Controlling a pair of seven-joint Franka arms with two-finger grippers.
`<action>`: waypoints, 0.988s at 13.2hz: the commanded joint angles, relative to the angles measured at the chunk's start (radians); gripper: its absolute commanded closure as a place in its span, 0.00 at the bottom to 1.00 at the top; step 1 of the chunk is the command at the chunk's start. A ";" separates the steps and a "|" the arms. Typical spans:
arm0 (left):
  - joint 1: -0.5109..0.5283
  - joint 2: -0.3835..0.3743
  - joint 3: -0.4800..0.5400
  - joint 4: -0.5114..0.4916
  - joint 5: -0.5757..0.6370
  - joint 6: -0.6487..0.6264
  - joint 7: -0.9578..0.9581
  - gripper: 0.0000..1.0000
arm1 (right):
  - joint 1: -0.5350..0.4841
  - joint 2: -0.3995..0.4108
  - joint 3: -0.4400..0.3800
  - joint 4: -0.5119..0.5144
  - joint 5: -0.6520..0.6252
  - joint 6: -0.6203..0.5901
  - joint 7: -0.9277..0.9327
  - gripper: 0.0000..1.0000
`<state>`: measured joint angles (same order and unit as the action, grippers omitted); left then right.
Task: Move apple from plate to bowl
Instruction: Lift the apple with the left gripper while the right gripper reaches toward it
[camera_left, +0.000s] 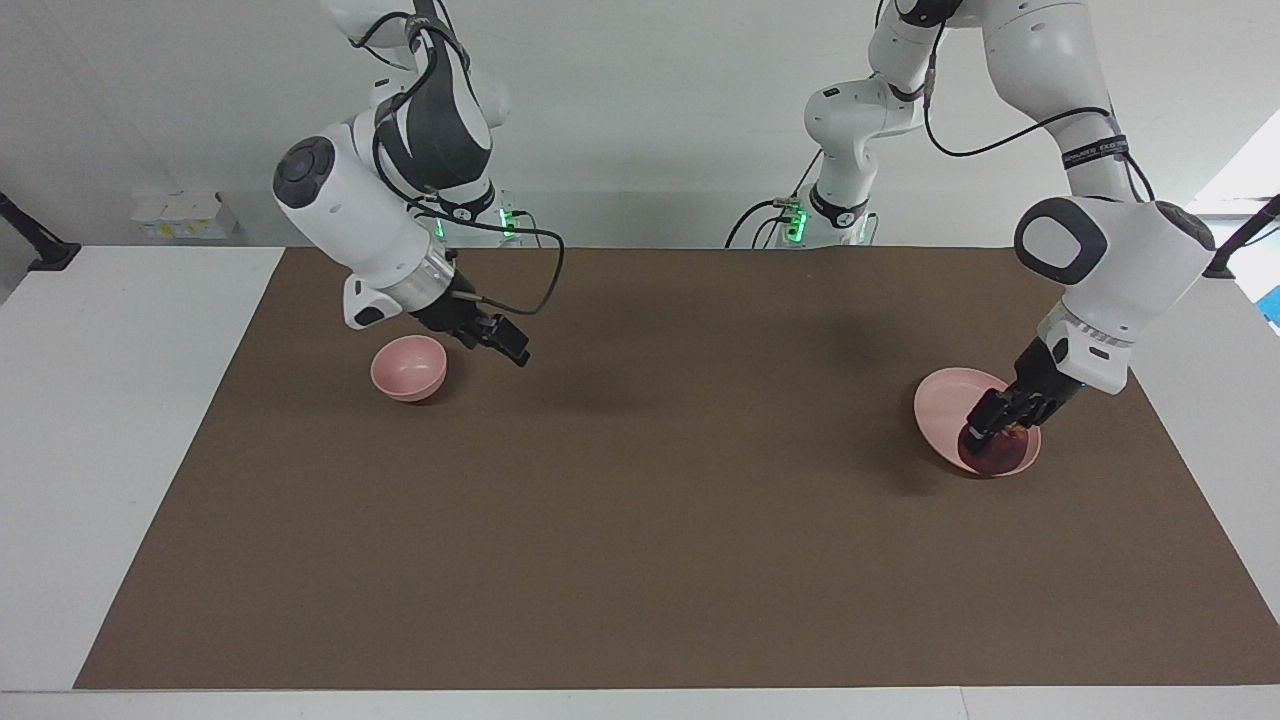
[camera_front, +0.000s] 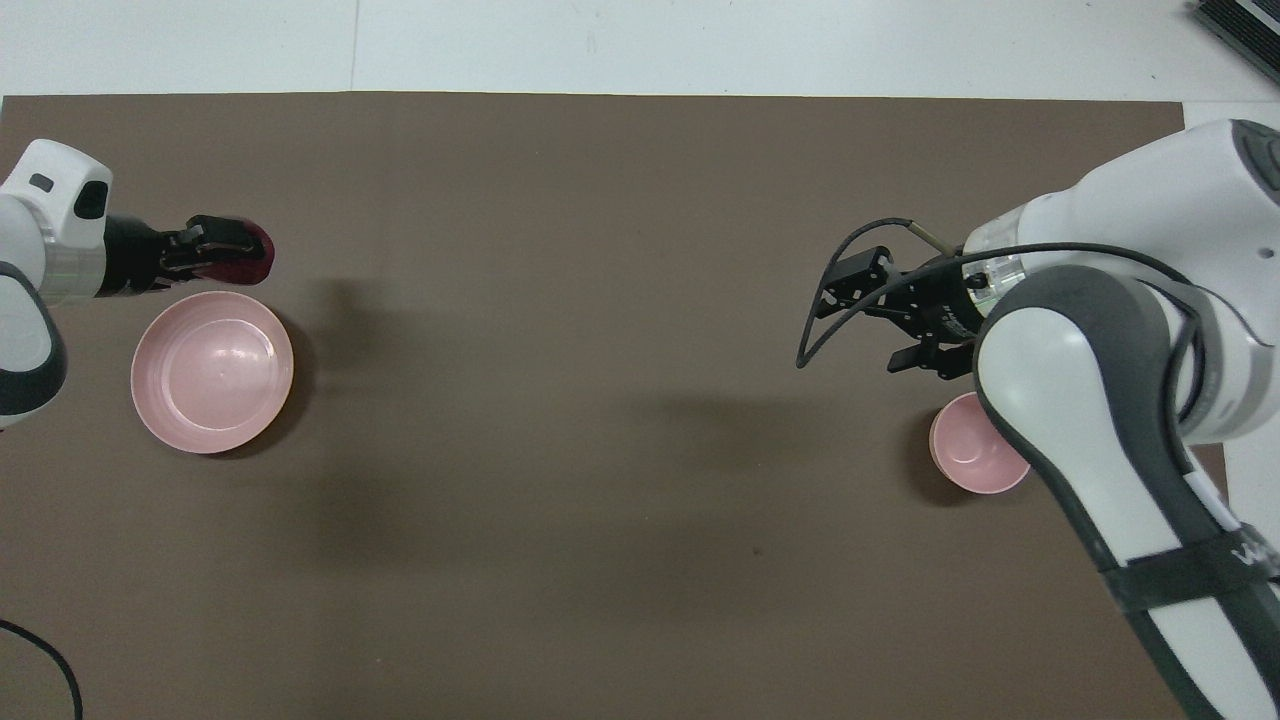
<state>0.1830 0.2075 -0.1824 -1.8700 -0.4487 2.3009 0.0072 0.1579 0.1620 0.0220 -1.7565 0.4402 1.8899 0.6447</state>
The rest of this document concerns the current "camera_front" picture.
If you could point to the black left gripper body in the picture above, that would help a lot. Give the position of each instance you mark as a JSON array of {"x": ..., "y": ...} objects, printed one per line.
[{"x": 130, "y": 258}]

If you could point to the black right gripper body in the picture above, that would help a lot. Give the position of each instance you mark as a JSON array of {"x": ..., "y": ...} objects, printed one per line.
[{"x": 945, "y": 300}]

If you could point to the dark red apple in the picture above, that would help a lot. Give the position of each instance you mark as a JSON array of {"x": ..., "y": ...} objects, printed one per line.
[{"x": 262, "y": 258}]

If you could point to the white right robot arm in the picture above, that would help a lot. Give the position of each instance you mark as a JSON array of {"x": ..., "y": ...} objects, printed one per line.
[{"x": 1100, "y": 400}]

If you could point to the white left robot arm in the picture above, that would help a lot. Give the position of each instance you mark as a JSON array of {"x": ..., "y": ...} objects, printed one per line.
[{"x": 30, "y": 230}]

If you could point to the small pink bowl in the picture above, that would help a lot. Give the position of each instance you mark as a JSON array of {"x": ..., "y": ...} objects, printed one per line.
[{"x": 965, "y": 455}]

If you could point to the pink plate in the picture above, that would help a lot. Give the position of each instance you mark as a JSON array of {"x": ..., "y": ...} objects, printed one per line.
[{"x": 212, "y": 375}]

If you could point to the brown table mat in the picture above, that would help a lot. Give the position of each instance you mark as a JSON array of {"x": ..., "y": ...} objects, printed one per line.
[{"x": 600, "y": 400}]

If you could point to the black ridged device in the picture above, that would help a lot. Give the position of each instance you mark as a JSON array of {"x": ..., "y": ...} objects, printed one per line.
[{"x": 1245, "y": 25}]

